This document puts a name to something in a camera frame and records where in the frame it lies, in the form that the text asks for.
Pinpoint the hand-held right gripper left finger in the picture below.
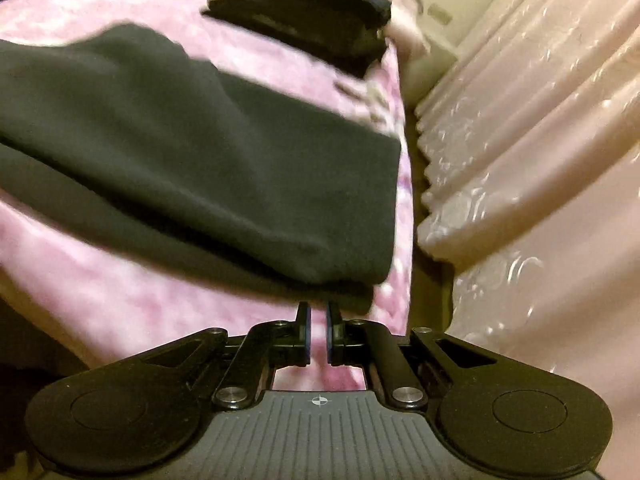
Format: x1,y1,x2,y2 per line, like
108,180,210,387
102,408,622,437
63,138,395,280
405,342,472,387
132,301,313,410

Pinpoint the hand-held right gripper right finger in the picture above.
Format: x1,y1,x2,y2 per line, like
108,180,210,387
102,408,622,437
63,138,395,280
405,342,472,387
326,301,506,409

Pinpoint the dark grey fleece garment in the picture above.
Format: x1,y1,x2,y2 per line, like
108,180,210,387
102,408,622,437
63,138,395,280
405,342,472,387
0,22,404,312

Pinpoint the stack of dark clothes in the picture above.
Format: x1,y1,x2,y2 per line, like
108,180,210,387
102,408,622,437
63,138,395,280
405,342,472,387
200,0,394,79

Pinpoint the pink floral blanket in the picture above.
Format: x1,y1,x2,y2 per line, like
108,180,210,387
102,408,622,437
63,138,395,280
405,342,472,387
0,0,417,392

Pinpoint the pink embossed curtain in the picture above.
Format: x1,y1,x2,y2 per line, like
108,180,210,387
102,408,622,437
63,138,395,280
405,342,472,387
412,0,640,480

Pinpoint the pale bedside cabinet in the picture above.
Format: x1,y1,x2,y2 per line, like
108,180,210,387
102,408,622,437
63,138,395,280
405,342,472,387
400,42,459,109

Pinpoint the pale pink comforter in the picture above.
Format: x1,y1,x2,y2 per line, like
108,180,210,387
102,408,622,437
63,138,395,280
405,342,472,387
350,0,432,56

